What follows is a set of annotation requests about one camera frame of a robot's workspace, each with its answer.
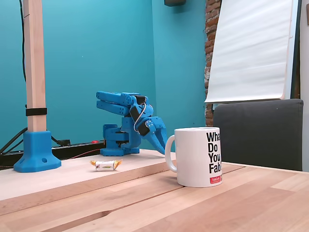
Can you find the dark wall-mounted box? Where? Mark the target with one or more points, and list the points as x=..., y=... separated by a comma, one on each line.
x=175, y=2

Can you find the black power plug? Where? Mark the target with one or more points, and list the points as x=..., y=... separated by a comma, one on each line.
x=63, y=142

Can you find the pale wooden base board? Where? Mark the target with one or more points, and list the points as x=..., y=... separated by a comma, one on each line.
x=72, y=174

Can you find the wooden post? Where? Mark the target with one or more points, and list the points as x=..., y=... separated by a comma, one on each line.
x=36, y=60

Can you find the white mug black text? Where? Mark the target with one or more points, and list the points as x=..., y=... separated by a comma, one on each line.
x=190, y=157

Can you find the sweet white gold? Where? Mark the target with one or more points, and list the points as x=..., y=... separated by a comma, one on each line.
x=105, y=165

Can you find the blue post base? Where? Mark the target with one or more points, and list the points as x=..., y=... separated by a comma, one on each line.
x=36, y=154

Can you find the black power strip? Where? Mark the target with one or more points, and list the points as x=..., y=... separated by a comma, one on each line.
x=77, y=149

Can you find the white flip chart paper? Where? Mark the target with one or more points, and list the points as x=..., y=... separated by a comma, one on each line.
x=248, y=48

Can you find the flip chart easel board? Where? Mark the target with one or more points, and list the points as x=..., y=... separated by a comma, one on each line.
x=295, y=48

